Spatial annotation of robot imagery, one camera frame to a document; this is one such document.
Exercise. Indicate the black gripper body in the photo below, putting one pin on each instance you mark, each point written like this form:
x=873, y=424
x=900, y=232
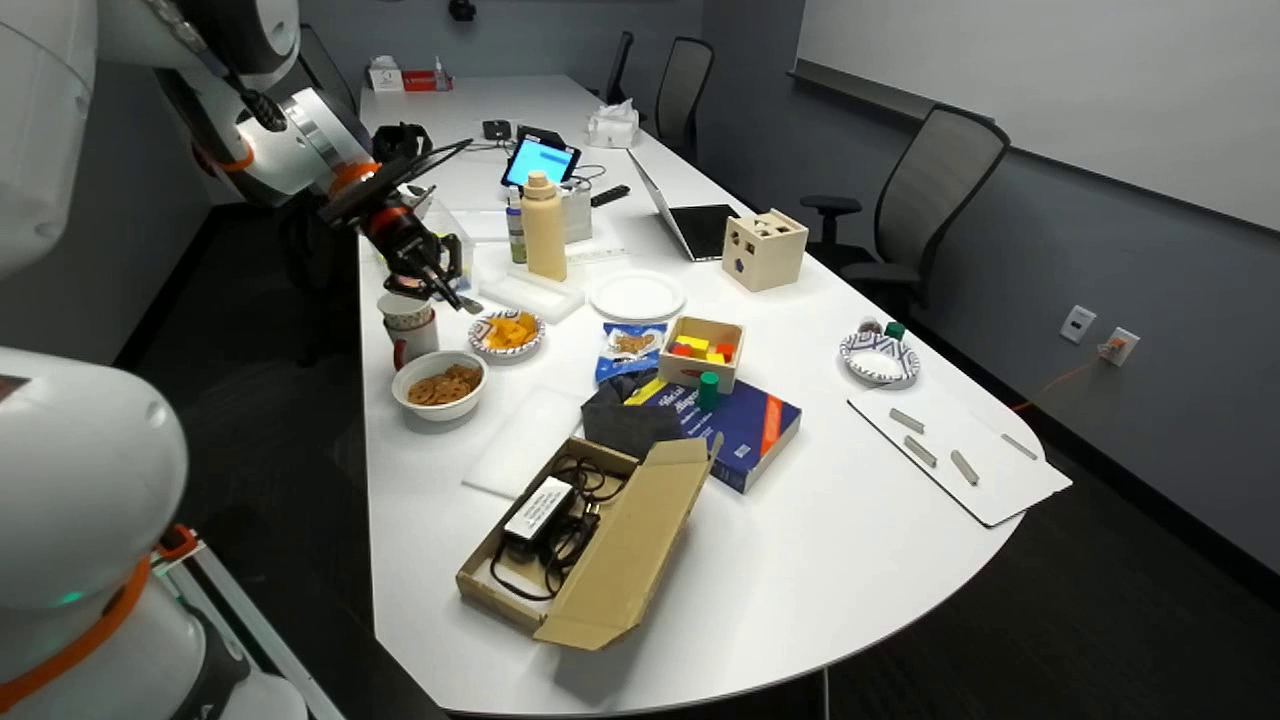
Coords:
x=405, y=241

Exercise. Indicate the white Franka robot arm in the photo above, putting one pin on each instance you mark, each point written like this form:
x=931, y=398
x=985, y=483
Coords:
x=82, y=483

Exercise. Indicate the blue patterned paper bowl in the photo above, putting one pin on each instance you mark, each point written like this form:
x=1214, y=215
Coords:
x=505, y=354

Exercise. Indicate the white bowl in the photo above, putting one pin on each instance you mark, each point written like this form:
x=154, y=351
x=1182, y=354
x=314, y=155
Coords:
x=436, y=408

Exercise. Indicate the clear plastic bin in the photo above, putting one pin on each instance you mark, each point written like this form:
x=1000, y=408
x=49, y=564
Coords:
x=480, y=241

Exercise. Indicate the white mug red print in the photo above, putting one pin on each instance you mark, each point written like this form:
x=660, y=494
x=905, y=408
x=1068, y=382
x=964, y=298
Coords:
x=416, y=351

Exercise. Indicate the small spray bottle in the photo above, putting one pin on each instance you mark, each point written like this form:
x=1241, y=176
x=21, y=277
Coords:
x=514, y=232

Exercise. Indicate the white foam tray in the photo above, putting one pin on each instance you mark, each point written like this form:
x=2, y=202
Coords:
x=528, y=293

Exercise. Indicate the orange snack pieces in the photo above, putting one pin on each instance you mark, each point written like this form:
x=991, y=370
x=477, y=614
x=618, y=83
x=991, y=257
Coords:
x=511, y=330

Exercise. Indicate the beige plastic bottle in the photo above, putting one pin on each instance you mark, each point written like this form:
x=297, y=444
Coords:
x=543, y=232

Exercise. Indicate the black headset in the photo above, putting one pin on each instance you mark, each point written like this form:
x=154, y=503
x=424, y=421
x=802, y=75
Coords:
x=403, y=140

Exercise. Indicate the brown pretzel crisps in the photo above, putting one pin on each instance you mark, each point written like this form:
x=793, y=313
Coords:
x=446, y=385

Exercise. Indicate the small black device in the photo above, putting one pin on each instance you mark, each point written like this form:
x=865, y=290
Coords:
x=496, y=129

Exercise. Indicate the black tablet lit screen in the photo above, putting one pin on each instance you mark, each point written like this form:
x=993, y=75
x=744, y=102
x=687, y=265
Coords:
x=543, y=160

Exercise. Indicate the small red box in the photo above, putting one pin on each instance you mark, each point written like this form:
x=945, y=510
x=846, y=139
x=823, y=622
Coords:
x=424, y=83

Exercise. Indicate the small white box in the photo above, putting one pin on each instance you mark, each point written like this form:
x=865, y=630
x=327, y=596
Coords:
x=386, y=75

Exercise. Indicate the black remote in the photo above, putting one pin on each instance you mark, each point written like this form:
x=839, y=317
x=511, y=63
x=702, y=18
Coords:
x=611, y=195

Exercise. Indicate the white paper plate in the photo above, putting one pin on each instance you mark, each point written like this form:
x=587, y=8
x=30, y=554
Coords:
x=638, y=298

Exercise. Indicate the blue pretzel snack bag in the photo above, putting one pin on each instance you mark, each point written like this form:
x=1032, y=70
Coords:
x=628, y=351

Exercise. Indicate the crumpled white plastic bag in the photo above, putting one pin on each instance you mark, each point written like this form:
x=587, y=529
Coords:
x=613, y=127

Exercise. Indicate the grey laptop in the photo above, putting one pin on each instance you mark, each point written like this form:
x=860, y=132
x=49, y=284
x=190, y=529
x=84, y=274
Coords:
x=660, y=202

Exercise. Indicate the black cloth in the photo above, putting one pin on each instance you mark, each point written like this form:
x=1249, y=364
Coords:
x=624, y=424

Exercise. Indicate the black power adapter white label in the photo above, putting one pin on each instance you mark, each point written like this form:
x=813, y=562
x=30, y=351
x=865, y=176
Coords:
x=538, y=504

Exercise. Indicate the black mesh office chair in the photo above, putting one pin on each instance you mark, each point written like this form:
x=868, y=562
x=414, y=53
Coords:
x=623, y=66
x=932, y=181
x=687, y=83

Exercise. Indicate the small wooden box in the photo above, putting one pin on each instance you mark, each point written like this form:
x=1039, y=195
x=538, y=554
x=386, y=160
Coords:
x=702, y=372

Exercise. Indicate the green toy block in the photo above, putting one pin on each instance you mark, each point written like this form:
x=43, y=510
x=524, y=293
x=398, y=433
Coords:
x=711, y=391

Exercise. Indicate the wooden shape sorter cube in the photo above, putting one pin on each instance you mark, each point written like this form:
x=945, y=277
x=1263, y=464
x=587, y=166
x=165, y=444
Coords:
x=766, y=250

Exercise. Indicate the open cardboard box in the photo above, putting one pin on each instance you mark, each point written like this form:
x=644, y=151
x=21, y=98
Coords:
x=624, y=562

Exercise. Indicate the colourful game box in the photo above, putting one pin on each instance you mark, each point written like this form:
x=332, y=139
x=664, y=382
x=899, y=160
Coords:
x=744, y=433

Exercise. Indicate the flat white board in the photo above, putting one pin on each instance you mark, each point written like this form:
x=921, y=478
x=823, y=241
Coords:
x=985, y=503

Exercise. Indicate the black dome camera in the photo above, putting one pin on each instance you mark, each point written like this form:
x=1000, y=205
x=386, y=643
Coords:
x=462, y=8

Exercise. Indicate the grey robot mount frame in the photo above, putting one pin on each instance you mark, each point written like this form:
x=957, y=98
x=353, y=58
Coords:
x=255, y=643

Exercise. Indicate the white wall outlet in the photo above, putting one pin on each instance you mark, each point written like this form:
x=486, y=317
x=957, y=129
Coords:
x=1076, y=321
x=1118, y=346

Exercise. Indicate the wall whiteboard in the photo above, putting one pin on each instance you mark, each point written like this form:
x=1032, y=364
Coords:
x=1067, y=83

